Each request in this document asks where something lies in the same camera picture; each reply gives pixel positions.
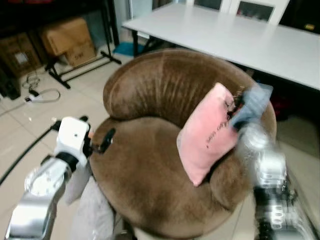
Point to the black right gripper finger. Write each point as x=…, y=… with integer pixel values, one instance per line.
x=237, y=97

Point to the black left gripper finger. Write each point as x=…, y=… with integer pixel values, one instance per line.
x=107, y=140

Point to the pink pillow with black print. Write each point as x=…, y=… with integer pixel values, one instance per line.
x=205, y=135

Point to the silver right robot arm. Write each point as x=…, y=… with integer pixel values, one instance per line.
x=272, y=190

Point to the brown round velvet sofa chair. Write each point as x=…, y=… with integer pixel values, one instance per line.
x=150, y=165

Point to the blue floor mat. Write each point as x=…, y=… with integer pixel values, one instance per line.
x=127, y=48

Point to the red object under table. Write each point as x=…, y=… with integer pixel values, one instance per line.
x=281, y=107

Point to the white rectangular table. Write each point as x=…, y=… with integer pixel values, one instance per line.
x=240, y=42

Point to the black metal rack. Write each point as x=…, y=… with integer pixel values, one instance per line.
x=82, y=67

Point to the white chair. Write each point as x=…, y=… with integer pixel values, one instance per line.
x=255, y=10

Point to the light brown cardboard box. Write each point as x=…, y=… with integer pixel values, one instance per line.
x=70, y=40

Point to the dark brown cardboard box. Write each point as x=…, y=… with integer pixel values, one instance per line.
x=19, y=55

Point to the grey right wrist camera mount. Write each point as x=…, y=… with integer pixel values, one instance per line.
x=255, y=105

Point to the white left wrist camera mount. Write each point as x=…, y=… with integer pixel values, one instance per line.
x=71, y=134

